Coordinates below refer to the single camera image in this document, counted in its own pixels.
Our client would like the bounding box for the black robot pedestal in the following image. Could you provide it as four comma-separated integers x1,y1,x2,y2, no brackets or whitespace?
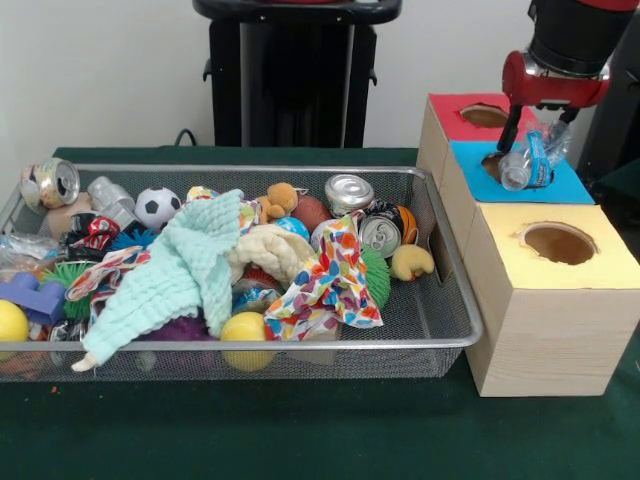
192,0,404,149

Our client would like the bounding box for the clear mesh bin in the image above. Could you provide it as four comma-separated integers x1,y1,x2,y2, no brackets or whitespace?
0,162,485,382

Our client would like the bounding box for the crushed colourful drink can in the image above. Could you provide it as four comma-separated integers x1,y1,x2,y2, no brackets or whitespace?
19,157,81,211

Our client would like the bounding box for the purple toy block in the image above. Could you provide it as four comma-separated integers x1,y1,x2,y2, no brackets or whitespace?
0,272,69,324

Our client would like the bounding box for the black looped cable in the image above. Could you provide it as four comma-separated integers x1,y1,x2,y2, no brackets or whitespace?
172,127,217,149

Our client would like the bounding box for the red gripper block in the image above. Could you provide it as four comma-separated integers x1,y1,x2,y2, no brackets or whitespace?
496,48,612,152

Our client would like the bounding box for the brown plush bear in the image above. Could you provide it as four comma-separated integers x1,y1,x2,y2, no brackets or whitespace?
257,182,300,221

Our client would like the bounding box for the colourful dotted cloth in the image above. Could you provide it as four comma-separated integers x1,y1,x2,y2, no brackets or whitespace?
263,212,385,342

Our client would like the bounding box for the clear plastic water bottle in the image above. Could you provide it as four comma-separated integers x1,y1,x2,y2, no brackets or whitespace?
498,119,573,192

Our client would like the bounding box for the wooden box with three holes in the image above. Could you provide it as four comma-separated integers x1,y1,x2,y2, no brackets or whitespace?
416,91,640,399

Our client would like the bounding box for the silver drink can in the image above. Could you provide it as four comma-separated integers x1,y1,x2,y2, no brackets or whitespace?
324,173,377,215

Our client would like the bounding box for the black and white soccer ball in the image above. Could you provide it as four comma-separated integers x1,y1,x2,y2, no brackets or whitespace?
134,186,183,231

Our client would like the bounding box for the green covered side table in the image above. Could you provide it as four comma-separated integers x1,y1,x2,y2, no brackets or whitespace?
592,159,640,206

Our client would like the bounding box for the dark green tablecloth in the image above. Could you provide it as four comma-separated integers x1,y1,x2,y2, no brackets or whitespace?
0,144,640,480

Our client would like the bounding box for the yellow ball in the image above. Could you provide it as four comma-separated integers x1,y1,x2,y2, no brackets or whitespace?
0,298,31,342
219,311,276,372

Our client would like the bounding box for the mint green knitted cloth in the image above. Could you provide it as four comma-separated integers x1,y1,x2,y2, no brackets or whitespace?
71,188,245,372

